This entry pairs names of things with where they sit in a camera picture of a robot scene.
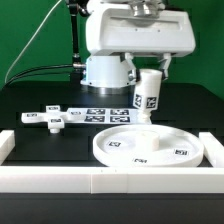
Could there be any white fence block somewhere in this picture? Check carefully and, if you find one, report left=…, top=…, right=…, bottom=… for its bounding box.
left=199, top=132, right=224, bottom=168
left=0, top=130, right=15, bottom=166

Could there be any white marker sheet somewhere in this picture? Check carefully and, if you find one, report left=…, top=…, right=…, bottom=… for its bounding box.
left=65, top=108, right=151, bottom=124

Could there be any black camera stand pole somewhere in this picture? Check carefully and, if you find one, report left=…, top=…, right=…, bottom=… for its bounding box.
left=65, top=0, right=89, bottom=81

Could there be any white cable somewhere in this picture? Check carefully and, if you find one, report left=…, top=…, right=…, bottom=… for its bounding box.
left=3, top=0, right=64, bottom=84

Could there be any white round table top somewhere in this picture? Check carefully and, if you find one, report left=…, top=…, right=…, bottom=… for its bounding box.
left=93, top=125, right=204, bottom=168

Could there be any black cable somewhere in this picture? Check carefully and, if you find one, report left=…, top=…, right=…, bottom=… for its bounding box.
left=3, top=64, right=75, bottom=88

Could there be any white cross table base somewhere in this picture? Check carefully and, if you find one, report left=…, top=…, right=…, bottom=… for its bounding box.
left=21, top=105, right=85, bottom=134

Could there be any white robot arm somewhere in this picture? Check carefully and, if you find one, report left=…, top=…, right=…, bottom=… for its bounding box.
left=81, top=0, right=195, bottom=94

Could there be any white front fence bar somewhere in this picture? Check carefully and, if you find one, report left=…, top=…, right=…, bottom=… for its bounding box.
left=0, top=166, right=224, bottom=194

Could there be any white left fence block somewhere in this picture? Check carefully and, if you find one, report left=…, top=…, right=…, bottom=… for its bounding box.
left=0, top=130, right=15, bottom=166

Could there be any white right fence block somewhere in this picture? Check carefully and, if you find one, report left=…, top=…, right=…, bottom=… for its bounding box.
left=199, top=132, right=224, bottom=168

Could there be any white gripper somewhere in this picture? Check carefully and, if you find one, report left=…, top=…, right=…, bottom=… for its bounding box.
left=86, top=6, right=195, bottom=83

